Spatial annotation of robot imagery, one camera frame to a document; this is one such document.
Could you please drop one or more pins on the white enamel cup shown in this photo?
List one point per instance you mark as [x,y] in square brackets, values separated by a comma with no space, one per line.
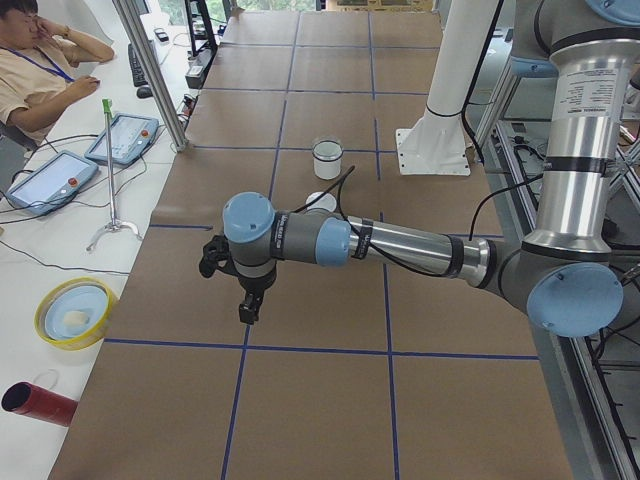
[327,156]

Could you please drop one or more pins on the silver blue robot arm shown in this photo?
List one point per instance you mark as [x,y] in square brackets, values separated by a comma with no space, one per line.
[559,275]

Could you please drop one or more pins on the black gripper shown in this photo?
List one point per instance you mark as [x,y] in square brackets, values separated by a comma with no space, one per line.
[253,284]

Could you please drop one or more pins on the far blue teach pendant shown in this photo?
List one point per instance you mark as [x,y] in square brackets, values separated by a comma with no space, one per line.
[131,135]

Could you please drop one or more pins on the yellow rimmed blue bowl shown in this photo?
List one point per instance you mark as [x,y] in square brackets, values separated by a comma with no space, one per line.
[75,314]

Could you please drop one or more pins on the seated person beige shirt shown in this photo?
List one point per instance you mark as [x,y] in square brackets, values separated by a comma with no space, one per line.
[38,58]

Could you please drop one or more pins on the black keyboard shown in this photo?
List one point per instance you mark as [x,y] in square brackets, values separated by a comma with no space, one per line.
[137,73]

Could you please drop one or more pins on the aluminium frame post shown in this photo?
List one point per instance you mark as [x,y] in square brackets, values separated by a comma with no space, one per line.
[130,18]

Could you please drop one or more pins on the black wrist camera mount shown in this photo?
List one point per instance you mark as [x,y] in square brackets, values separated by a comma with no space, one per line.
[216,256]

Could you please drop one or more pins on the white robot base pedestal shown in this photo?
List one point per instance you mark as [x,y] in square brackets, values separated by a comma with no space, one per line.
[438,144]

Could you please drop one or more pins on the aluminium frame rail structure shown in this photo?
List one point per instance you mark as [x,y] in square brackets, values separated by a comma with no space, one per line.
[594,381]

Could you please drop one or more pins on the metal stand with green clip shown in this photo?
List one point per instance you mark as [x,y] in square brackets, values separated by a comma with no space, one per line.
[114,225]

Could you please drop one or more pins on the white round cup lid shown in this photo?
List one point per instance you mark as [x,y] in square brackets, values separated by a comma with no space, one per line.
[321,200]

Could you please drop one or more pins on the blue teach pendant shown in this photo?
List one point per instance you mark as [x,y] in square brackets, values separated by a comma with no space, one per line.
[52,185]
[131,135]

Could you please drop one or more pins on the near blue teach pendant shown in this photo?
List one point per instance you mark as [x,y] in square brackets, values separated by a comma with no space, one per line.
[52,185]

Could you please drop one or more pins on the brown paper table cover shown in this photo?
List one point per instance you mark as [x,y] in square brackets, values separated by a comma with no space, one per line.
[361,372]

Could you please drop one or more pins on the red cylindrical tube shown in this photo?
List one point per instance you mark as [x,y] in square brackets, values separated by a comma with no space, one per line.
[27,399]

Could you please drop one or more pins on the black computer mouse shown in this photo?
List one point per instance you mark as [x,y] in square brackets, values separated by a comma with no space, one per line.
[144,92]

